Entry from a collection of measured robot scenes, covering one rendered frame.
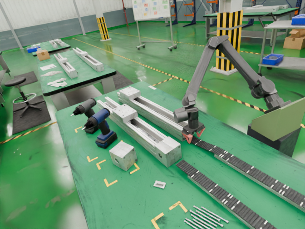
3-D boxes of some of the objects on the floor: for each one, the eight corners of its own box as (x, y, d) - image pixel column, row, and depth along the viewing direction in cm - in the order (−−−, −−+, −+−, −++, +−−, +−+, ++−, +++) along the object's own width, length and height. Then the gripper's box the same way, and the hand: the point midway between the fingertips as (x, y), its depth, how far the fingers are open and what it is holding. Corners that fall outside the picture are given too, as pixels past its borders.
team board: (135, 50, 689) (124, -14, 588) (145, 47, 719) (135, -15, 619) (170, 52, 599) (163, -23, 498) (178, 47, 630) (173, -24, 529)
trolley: (328, 76, 313) (353, 6, 261) (320, 88, 284) (346, 13, 232) (262, 67, 382) (271, 12, 330) (249, 77, 353) (257, 17, 301)
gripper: (189, 124, 95) (190, 147, 103) (205, 114, 101) (205, 137, 109) (180, 119, 100) (181, 142, 108) (196, 110, 106) (196, 132, 114)
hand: (194, 138), depth 108 cm, fingers open, 8 cm apart
